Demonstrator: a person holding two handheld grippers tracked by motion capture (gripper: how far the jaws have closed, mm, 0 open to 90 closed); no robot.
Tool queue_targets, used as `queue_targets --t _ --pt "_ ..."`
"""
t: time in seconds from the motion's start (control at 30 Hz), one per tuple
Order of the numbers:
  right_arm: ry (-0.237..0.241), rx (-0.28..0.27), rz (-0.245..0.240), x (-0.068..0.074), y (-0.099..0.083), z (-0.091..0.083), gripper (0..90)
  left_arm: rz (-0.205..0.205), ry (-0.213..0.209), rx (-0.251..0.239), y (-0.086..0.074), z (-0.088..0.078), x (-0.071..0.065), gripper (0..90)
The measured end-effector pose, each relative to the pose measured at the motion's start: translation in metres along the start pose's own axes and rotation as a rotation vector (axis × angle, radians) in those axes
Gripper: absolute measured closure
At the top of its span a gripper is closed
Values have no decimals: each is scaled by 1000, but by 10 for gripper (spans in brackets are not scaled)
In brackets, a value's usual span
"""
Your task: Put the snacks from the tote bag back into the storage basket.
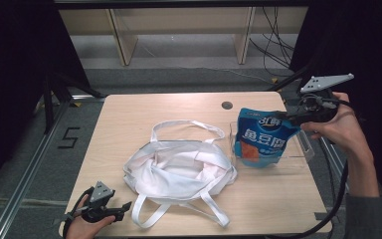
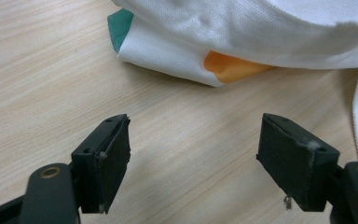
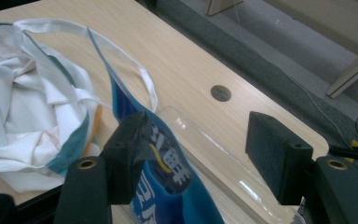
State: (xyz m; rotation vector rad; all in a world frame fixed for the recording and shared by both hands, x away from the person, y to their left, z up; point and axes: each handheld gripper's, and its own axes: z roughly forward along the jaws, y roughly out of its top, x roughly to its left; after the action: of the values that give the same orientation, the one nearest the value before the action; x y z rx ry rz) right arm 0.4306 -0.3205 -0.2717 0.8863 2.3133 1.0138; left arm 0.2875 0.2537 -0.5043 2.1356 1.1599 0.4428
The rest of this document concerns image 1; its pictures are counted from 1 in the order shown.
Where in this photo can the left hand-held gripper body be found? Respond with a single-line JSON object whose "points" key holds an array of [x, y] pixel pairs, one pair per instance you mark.
{"points": [[96, 205]]}

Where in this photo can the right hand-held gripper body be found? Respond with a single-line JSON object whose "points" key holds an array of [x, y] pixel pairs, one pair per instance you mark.
{"points": [[318, 109]]}

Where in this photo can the clear acrylic tray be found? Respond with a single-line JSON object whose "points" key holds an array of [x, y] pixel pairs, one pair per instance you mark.
{"points": [[306, 146]]}

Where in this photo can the blue snack packet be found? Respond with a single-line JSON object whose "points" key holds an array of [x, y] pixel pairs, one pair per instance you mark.
{"points": [[262, 142]]}

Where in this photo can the white patterned tote bag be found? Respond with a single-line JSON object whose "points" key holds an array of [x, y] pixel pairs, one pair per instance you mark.
{"points": [[179, 169]]}

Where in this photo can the person's left hand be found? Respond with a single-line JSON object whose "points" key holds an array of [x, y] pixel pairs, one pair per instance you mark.
{"points": [[83, 229]]}

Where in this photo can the person's right hand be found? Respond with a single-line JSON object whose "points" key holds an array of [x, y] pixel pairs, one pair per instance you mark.
{"points": [[341, 129]]}

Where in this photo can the black metal stand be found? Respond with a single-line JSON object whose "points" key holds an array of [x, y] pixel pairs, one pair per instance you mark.
{"points": [[291, 79], [58, 89]]}

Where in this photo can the dark round table grommet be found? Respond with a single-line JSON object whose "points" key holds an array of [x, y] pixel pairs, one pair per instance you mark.
{"points": [[227, 105]]}

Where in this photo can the wooden shelf unit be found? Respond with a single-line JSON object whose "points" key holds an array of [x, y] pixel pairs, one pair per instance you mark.
{"points": [[126, 43]]}

